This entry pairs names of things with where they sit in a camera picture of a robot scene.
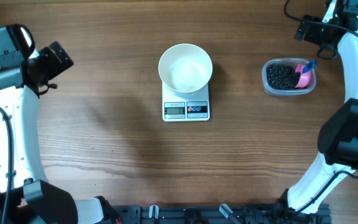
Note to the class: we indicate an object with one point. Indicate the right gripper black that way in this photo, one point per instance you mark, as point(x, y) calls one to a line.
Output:
point(310, 35)

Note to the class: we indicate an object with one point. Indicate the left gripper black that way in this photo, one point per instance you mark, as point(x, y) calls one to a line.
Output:
point(48, 57)

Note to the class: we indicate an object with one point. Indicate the pink scoop with blue handle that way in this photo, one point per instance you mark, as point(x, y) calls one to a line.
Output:
point(305, 73)

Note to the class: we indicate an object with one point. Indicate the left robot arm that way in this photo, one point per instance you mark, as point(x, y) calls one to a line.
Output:
point(26, 196)

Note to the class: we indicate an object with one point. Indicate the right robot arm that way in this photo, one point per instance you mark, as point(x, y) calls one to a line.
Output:
point(337, 142)

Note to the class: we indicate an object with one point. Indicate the white bowl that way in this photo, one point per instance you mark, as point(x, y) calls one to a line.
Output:
point(185, 68)

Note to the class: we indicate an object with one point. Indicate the white digital kitchen scale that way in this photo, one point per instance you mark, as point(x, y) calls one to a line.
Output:
point(185, 108)

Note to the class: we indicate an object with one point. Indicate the clear plastic container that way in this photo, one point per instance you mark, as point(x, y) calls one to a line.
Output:
point(293, 62)

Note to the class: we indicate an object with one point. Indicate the black beans pile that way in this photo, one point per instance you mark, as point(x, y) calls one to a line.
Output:
point(282, 77)

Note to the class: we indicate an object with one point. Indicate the black mounting rail base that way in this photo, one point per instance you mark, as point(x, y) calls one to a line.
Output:
point(249, 214)

